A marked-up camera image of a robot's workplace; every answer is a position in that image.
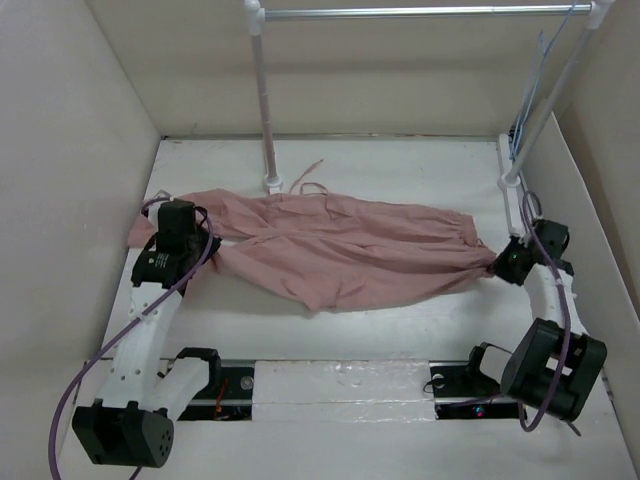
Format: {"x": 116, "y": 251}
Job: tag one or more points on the blue wire hanger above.
{"x": 542, "y": 51}

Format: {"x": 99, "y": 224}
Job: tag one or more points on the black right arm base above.
{"x": 470, "y": 389}

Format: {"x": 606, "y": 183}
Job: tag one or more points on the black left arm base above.
{"x": 230, "y": 400}

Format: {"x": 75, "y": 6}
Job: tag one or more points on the pink trousers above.
{"x": 330, "y": 251}

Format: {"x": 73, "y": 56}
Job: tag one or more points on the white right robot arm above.
{"x": 553, "y": 369}

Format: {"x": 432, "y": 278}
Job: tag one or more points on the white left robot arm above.
{"x": 131, "y": 421}

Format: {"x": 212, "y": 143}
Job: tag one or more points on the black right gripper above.
{"x": 498, "y": 267}

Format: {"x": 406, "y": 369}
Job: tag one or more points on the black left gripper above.
{"x": 206, "y": 236}

